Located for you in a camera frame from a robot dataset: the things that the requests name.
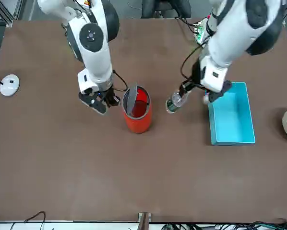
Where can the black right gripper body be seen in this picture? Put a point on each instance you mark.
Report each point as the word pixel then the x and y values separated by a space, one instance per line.
pixel 95 103

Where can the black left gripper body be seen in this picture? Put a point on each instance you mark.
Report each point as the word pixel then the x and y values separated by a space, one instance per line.
pixel 218 94

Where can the grey round bin lid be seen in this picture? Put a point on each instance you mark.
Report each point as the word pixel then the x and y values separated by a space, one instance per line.
pixel 131 98

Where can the clear water bottle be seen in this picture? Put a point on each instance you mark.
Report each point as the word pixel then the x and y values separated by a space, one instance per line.
pixel 175 104

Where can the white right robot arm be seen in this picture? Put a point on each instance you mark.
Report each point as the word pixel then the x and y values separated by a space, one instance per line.
pixel 95 52

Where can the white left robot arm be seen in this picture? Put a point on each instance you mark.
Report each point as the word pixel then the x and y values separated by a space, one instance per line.
pixel 230 43

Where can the blue plastic tray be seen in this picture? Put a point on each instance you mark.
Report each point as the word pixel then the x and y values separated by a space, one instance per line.
pixel 232 117

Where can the orange cylindrical bin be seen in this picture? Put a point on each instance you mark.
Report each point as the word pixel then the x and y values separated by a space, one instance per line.
pixel 138 122

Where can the green circuit board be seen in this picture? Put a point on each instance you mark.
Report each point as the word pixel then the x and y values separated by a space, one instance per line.
pixel 199 31

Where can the person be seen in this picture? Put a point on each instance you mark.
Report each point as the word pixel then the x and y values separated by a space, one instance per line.
pixel 179 8

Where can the white round puck device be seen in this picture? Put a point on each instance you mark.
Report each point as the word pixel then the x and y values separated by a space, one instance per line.
pixel 10 86

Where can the aluminium frame rail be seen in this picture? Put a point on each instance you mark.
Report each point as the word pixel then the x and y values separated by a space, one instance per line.
pixel 9 21

